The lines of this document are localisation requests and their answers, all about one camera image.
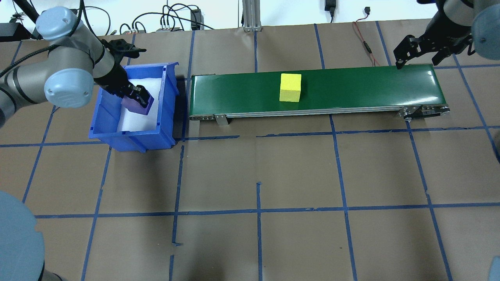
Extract purple foam cube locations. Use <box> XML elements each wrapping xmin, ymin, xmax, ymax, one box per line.
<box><xmin>120</xmin><ymin>96</ymin><xmax>155</xmax><ymax>116</ymax></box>

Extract yellow foam cube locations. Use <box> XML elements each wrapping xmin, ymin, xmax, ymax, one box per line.
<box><xmin>279</xmin><ymin>73</ymin><xmax>302</xmax><ymax>103</ymax></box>

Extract white foam pad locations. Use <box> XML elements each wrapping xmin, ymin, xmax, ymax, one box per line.
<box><xmin>117</xmin><ymin>77</ymin><xmax>164</xmax><ymax>132</ymax></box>

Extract blue plastic storage bin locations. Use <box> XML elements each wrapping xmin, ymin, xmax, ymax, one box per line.
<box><xmin>89</xmin><ymin>61</ymin><xmax>180</xmax><ymax>153</ymax></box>

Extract green conveyor belt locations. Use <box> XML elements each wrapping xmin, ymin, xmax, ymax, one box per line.
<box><xmin>189</xmin><ymin>64</ymin><xmax>450</xmax><ymax>126</ymax></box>

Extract black power adapter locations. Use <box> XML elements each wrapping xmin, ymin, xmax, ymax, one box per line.
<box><xmin>190</xmin><ymin>9</ymin><xmax>204</xmax><ymax>31</ymax></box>

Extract black slanted pole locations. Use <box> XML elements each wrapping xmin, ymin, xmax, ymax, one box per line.
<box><xmin>13</xmin><ymin>0</ymin><xmax>43</xmax><ymax>39</ymax></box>

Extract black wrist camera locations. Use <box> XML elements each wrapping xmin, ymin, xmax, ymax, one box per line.
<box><xmin>104</xmin><ymin>37</ymin><xmax>147</xmax><ymax>59</ymax></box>

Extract red and black wires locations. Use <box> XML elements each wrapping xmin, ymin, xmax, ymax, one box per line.
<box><xmin>352</xmin><ymin>20</ymin><xmax>381</xmax><ymax>67</ymax></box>

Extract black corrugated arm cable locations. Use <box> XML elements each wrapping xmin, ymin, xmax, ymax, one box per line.
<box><xmin>0</xmin><ymin>44</ymin><xmax>55</xmax><ymax>78</ymax></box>

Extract aluminium profile post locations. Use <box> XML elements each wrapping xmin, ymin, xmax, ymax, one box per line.
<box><xmin>241</xmin><ymin>0</ymin><xmax>263</xmax><ymax>32</ymax></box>

